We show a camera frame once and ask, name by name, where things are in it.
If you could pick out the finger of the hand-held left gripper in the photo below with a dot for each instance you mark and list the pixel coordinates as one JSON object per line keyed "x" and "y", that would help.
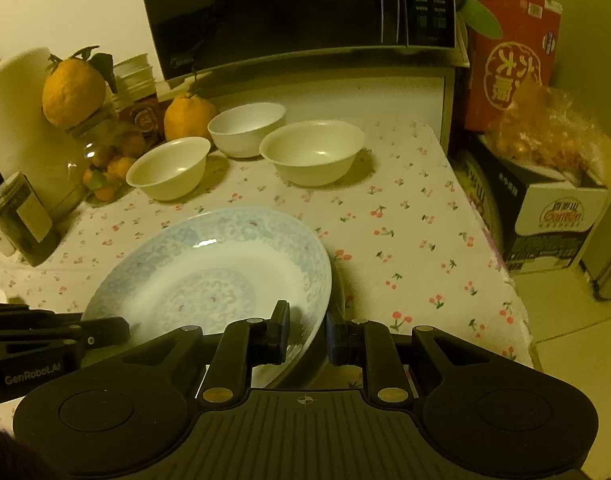
{"x": 105, "y": 332}
{"x": 35, "y": 319}

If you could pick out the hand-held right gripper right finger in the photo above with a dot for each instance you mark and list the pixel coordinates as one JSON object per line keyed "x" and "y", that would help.
{"x": 331, "y": 342}

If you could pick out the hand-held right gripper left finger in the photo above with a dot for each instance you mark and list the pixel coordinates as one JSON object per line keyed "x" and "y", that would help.
{"x": 283, "y": 340}

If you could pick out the blue patterned white plate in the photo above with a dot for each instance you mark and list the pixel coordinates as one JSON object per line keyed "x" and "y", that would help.
{"x": 210, "y": 280}

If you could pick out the small white bowl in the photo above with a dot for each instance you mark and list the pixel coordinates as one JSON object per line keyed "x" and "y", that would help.
{"x": 168, "y": 162}

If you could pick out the wide white bowl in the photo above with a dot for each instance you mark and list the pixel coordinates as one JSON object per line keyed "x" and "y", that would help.
{"x": 313, "y": 152}

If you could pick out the deep white bowl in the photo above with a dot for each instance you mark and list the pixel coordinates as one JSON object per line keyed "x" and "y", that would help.
{"x": 245, "y": 127}

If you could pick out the dark canister with label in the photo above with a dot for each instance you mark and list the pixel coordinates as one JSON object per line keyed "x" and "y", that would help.
{"x": 20, "y": 220}

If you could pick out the floral tablecloth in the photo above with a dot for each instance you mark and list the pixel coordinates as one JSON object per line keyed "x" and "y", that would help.
{"x": 410, "y": 220}

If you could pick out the glass jar of small oranges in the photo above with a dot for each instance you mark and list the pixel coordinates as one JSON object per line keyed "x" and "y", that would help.
{"x": 107, "y": 157}

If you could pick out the white appliance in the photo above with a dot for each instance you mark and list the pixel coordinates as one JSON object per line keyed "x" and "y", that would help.
{"x": 15, "y": 125}

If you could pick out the jar with brown label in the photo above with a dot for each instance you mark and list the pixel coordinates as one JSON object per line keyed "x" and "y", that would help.
{"x": 145, "y": 120}

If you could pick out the large citrus with leaves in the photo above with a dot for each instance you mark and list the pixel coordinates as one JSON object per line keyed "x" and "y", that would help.
{"x": 72, "y": 92}

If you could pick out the large citrus with stem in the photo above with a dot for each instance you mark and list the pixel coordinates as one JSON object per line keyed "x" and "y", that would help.
{"x": 188, "y": 117}

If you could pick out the black printed carton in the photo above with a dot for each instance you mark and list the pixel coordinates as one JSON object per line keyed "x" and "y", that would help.
{"x": 540, "y": 220}

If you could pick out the stack of white dishes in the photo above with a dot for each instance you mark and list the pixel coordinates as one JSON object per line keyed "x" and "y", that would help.
{"x": 133, "y": 77}

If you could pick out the plastic bag of snacks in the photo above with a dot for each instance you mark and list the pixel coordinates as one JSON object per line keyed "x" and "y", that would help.
{"x": 540, "y": 130}

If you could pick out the red cardboard box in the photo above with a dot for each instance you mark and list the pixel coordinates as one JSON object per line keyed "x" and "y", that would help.
{"x": 510, "y": 60}

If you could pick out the black microwave oven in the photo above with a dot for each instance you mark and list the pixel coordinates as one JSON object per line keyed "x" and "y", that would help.
{"x": 285, "y": 5}

